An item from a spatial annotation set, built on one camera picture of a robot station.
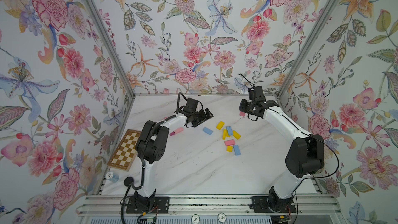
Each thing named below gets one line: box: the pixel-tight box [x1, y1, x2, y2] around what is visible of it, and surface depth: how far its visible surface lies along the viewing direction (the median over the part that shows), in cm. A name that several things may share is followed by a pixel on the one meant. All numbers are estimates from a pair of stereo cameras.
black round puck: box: [123, 176, 135, 187], surface depth 82 cm
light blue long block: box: [202, 127, 213, 136], surface depth 103 cm
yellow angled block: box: [232, 130, 242, 140], surface depth 100 cm
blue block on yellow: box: [226, 126, 233, 136], surface depth 100 cm
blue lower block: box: [233, 144, 241, 156], surface depth 95 cm
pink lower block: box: [224, 139, 236, 147], surface depth 98 cm
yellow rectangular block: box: [216, 120, 225, 131], surface depth 106 cm
